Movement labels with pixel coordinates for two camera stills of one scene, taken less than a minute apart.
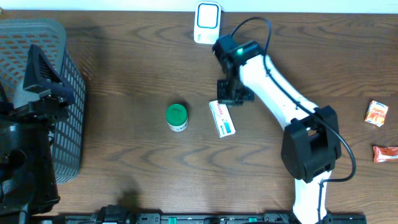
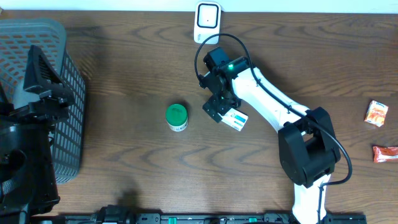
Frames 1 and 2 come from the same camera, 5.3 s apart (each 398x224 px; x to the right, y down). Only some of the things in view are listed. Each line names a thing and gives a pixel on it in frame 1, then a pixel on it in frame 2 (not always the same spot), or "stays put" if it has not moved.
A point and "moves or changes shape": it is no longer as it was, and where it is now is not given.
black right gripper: (223, 98) -> (221, 107)
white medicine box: (222, 119) moves or changes shape
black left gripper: (50, 94) stays put
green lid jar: (176, 117) stays put
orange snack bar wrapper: (385, 154) stays put
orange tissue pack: (376, 113) stays put
